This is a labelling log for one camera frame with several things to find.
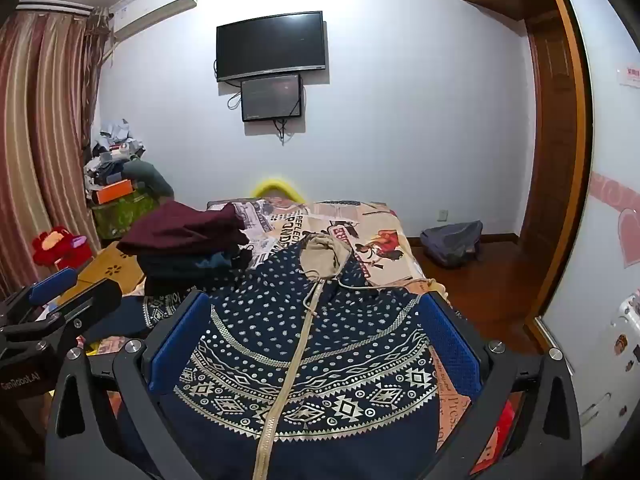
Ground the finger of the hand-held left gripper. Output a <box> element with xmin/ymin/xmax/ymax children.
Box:
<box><xmin>0</xmin><ymin>279</ymin><xmax>124</xmax><ymax>347</ymax></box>
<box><xmin>0</xmin><ymin>268</ymin><xmax>79</xmax><ymax>328</ymax></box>

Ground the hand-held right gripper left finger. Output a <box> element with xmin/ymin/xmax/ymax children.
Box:
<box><xmin>45</xmin><ymin>290</ymin><xmax>211</xmax><ymax>480</ymax></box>

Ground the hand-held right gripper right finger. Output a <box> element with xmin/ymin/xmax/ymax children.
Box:
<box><xmin>417</xmin><ymin>290</ymin><xmax>583</xmax><ymax>480</ymax></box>

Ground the navy patterned hooded jacket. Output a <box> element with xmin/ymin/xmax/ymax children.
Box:
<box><xmin>117</xmin><ymin>234</ymin><xmax>501</xmax><ymax>480</ymax></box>

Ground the red plush toy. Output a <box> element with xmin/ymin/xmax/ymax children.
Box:
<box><xmin>32</xmin><ymin>226</ymin><xmax>91</xmax><ymax>266</ymax></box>

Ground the wooden lap table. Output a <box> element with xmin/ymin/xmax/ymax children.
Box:
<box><xmin>57</xmin><ymin>241</ymin><xmax>148</xmax><ymax>306</ymax></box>

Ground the cartoon printed quilt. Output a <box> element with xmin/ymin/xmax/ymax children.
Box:
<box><xmin>85</xmin><ymin>332</ymin><xmax>151</xmax><ymax>363</ymax></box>

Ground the dark blue folded garment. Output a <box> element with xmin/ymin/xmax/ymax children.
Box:
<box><xmin>137</xmin><ymin>247</ymin><xmax>253</xmax><ymax>297</ymax></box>

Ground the green bag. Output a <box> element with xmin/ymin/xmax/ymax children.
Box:
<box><xmin>91</xmin><ymin>192</ymin><xmax>161</xmax><ymax>241</ymax></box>

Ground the grey backpack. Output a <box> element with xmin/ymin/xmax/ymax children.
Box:
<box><xmin>420</xmin><ymin>220</ymin><xmax>484</xmax><ymax>268</ymax></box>

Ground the orange box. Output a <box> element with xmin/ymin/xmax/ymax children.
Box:
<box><xmin>95</xmin><ymin>179</ymin><xmax>136</xmax><ymax>205</ymax></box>

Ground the maroon folded garment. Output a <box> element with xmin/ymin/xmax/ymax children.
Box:
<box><xmin>116</xmin><ymin>201</ymin><xmax>249</xmax><ymax>256</ymax></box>

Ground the printed blanket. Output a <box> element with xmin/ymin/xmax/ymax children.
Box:
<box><xmin>85</xmin><ymin>199</ymin><xmax>521</xmax><ymax>476</ymax></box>

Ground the grey pillow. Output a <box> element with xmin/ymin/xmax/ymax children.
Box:
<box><xmin>122</xmin><ymin>158</ymin><xmax>176</xmax><ymax>200</ymax></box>

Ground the pile of clutter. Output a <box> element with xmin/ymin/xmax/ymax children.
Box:
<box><xmin>82</xmin><ymin>119</ymin><xmax>148</xmax><ymax>196</ymax></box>

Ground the striped brown curtain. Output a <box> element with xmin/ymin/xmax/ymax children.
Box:
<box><xmin>0</xmin><ymin>7</ymin><xmax>108</xmax><ymax>301</ymax></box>

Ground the yellow foam tube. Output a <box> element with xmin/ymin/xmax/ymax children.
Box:
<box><xmin>250</xmin><ymin>176</ymin><xmax>306</xmax><ymax>202</ymax></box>

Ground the pink heart sticker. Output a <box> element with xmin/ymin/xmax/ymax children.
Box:
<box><xmin>590</xmin><ymin>172</ymin><xmax>640</xmax><ymax>266</ymax></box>

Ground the white wardrobe door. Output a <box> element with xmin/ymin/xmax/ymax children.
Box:
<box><xmin>537</xmin><ymin>0</ymin><xmax>640</xmax><ymax>466</ymax></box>

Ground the white air conditioner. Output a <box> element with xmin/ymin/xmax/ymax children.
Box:
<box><xmin>107</xmin><ymin>0</ymin><xmax>199</xmax><ymax>43</ymax></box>

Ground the small black wall monitor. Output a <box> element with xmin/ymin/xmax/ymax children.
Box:
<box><xmin>240</xmin><ymin>74</ymin><xmax>304</xmax><ymax>123</ymax></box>

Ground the large black wall television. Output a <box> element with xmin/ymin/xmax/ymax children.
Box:
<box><xmin>216</xmin><ymin>10</ymin><xmax>328</xmax><ymax>82</ymax></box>

